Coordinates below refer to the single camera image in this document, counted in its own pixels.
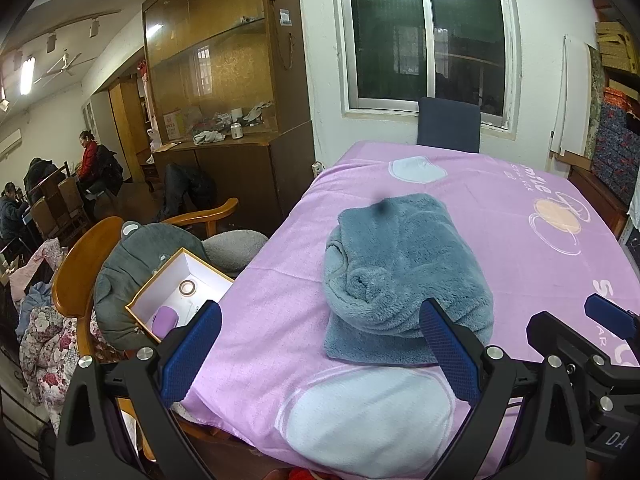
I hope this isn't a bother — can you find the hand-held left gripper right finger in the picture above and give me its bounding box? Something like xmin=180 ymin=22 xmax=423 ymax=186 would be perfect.
xmin=419 ymin=298 xmax=588 ymax=480

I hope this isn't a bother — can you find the stack of cardboard boxes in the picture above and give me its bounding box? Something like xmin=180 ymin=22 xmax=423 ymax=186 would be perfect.
xmin=30 ymin=175 xmax=85 ymax=242

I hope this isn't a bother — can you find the stack of yellow woven boxes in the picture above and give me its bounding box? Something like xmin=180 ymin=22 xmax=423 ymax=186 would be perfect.
xmin=592 ymin=0 xmax=640 ymax=73

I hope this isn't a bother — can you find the purple case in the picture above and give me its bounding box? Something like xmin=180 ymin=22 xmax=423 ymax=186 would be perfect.
xmin=151 ymin=307 xmax=180 ymax=339

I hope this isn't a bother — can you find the wooden armchair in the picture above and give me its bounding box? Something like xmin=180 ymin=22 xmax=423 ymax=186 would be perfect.
xmin=51 ymin=197 xmax=240 ymax=461

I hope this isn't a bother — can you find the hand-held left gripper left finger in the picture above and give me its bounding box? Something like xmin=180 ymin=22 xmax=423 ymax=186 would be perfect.
xmin=56 ymin=299 xmax=223 ymax=480

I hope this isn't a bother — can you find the black jacket on chair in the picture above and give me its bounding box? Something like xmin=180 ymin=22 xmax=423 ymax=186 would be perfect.
xmin=95 ymin=145 xmax=124 ymax=197

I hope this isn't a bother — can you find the fluorescent ceiling lamp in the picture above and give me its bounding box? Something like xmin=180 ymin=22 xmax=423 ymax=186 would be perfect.
xmin=20 ymin=56 xmax=37 ymax=96

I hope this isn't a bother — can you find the white ceiling fan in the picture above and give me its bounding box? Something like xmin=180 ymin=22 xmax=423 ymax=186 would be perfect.
xmin=32 ymin=50 xmax=97 ymax=86

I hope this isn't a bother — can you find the sliding glass window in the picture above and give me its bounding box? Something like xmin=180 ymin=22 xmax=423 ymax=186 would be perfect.
xmin=329 ymin=0 xmax=521 ymax=141

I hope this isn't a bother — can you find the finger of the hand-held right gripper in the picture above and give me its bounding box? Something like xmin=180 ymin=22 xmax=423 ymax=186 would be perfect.
xmin=584 ymin=294 xmax=640 ymax=343
xmin=526 ymin=310 xmax=640 ymax=395

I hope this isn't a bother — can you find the dark blue chair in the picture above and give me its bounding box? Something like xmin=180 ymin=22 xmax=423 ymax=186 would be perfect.
xmin=416 ymin=96 xmax=482 ymax=155

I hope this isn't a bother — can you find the floral quilt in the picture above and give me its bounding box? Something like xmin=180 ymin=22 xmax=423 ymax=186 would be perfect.
xmin=17 ymin=237 xmax=101 ymax=433

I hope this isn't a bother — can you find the white open box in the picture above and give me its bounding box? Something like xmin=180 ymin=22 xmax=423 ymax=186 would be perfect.
xmin=124 ymin=247 xmax=235 ymax=343

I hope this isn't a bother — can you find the dark grey plush cushion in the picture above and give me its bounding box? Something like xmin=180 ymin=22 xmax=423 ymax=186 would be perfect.
xmin=92 ymin=221 xmax=236 ymax=348

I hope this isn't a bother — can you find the floral patterned panel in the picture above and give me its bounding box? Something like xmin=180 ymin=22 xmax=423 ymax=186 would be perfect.
xmin=584 ymin=44 xmax=607 ymax=161

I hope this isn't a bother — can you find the wooden glass display cabinet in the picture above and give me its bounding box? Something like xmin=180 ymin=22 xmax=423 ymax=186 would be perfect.
xmin=141 ymin=0 xmax=316 ymax=238

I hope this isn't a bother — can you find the blue fleece jacket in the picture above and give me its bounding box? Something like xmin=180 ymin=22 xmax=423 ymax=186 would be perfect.
xmin=322 ymin=192 xmax=496 ymax=367

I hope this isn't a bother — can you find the white board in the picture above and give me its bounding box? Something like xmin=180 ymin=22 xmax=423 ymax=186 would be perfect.
xmin=550 ymin=35 xmax=593 ymax=158

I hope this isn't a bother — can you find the stack of patterned blue boxes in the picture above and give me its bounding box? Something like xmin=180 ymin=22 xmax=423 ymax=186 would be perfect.
xmin=592 ymin=87 xmax=640 ymax=206

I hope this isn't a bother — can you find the purple printed blanket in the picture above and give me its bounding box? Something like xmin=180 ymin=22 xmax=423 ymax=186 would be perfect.
xmin=172 ymin=140 xmax=640 ymax=480

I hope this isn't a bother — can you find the black garment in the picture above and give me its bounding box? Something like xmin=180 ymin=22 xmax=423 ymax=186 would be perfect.
xmin=160 ymin=162 xmax=218 ymax=223

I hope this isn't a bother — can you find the low wooden cabinet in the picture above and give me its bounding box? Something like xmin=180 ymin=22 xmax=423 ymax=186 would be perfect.
xmin=567 ymin=165 xmax=630 ymax=238

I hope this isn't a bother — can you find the white air conditioner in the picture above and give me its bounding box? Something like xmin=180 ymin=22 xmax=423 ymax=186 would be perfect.
xmin=0 ymin=129 xmax=23 ymax=158

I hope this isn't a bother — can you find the light grey cushion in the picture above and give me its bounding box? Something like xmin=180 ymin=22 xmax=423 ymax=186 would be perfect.
xmin=202 ymin=230 xmax=270 ymax=278

